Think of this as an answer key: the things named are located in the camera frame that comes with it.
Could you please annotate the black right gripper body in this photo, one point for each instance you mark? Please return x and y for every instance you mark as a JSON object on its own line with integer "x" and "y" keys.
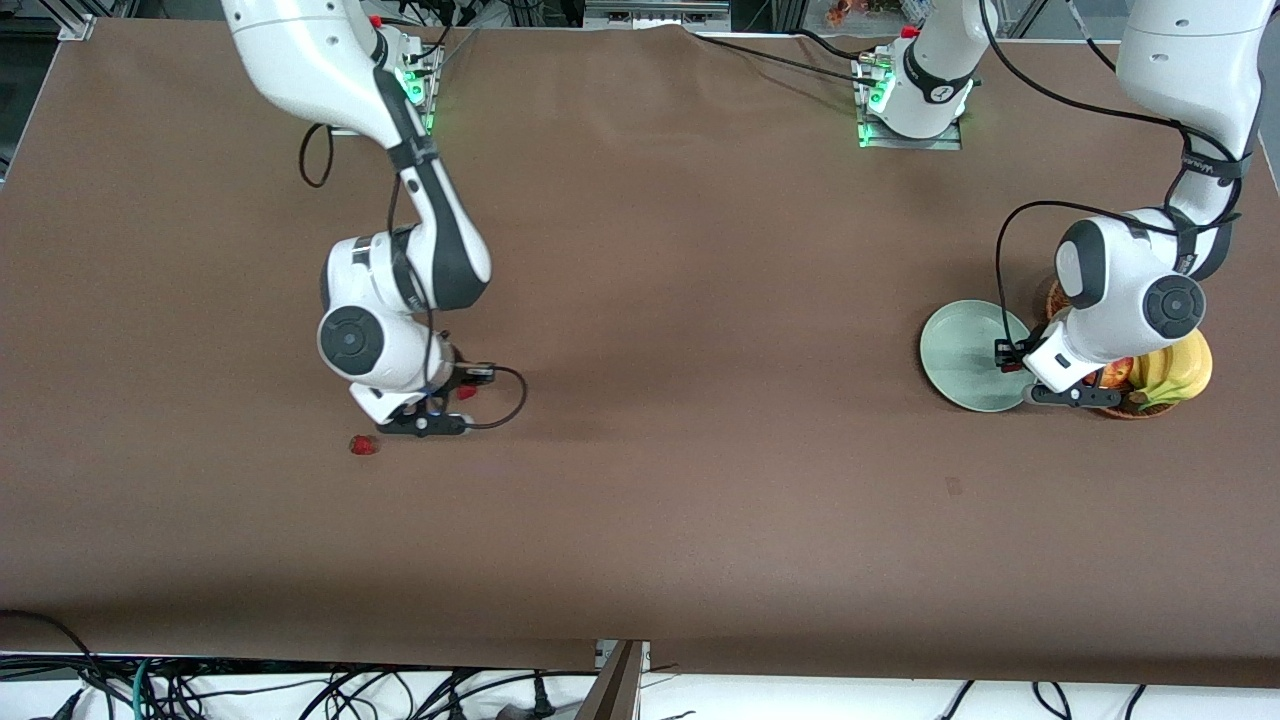
{"x": 452, "y": 380}

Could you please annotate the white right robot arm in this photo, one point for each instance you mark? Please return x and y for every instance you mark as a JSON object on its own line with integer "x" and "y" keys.
{"x": 300, "y": 60}

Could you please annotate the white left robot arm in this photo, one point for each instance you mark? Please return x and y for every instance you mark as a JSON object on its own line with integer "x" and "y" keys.
{"x": 1120, "y": 290}

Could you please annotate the light green plate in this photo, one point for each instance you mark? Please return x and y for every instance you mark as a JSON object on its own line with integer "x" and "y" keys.
{"x": 955, "y": 350}

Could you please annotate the red apple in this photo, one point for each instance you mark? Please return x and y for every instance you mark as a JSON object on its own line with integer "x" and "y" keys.
{"x": 1118, "y": 375}

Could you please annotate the brown wicker basket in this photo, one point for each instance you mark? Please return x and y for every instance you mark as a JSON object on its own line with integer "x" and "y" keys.
{"x": 1140, "y": 410}

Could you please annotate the yellow banana bunch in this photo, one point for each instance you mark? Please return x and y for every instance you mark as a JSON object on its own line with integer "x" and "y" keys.
{"x": 1180, "y": 370}

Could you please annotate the brown table cover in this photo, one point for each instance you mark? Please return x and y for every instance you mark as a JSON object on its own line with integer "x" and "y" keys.
{"x": 640, "y": 500}

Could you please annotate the grey metal device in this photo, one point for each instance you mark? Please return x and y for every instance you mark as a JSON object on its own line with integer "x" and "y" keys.
{"x": 680, "y": 12}

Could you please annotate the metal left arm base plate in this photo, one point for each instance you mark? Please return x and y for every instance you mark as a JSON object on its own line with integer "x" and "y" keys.
{"x": 940, "y": 143}

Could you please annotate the dark table frame beam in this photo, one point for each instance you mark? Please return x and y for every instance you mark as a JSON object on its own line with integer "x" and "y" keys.
{"x": 615, "y": 690}

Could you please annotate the aluminium frame corner bracket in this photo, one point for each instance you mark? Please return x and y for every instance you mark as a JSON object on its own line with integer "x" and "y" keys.
{"x": 78, "y": 27}

